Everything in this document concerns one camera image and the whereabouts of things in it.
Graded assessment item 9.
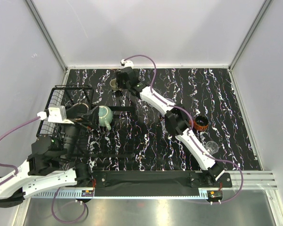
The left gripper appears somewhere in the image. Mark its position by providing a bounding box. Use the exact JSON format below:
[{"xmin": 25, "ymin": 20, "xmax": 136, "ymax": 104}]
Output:
[{"xmin": 59, "ymin": 105, "xmax": 100, "ymax": 162}]

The small beige mug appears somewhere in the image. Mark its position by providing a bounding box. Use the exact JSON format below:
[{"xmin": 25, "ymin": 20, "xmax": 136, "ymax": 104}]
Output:
[{"xmin": 109, "ymin": 79, "xmax": 119, "ymax": 91}]

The green glazed ceramic mug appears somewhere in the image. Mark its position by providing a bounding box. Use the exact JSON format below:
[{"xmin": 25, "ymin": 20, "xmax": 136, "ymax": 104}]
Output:
[{"xmin": 98, "ymin": 105, "xmax": 113, "ymax": 130}]

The orange black mug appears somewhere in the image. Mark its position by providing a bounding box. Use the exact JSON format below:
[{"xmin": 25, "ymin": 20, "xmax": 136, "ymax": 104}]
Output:
[{"xmin": 193, "ymin": 114, "xmax": 209, "ymax": 132}]

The black mug red inside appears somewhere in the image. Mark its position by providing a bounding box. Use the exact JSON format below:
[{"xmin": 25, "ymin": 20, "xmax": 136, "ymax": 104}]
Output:
[{"xmin": 66, "ymin": 103, "xmax": 89, "ymax": 120}]

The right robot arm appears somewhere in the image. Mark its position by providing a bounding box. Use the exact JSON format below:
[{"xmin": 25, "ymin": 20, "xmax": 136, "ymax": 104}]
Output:
[{"xmin": 116, "ymin": 67, "xmax": 225, "ymax": 187}]

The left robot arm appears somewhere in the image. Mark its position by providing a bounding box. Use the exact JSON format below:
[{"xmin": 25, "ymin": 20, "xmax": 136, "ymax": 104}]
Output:
[{"xmin": 0, "ymin": 104, "xmax": 99, "ymax": 208}]

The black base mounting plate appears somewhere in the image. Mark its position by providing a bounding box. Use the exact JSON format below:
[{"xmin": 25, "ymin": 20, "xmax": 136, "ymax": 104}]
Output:
[{"xmin": 65, "ymin": 170, "xmax": 232, "ymax": 197}]

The black wire dish rack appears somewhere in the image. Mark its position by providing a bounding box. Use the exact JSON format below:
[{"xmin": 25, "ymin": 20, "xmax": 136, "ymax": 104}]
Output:
[{"xmin": 45, "ymin": 85, "xmax": 137, "ymax": 159}]

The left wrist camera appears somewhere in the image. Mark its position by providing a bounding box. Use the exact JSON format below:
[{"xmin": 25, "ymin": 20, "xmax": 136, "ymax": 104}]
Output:
[{"xmin": 45, "ymin": 105, "xmax": 74, "ymax": 124}]

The grey cable duct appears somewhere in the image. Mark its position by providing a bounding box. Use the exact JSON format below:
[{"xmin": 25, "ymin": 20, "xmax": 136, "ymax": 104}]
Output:
[{"xmin": 32, "ymin": 189, "xmax": 209, "ymax": 200}]

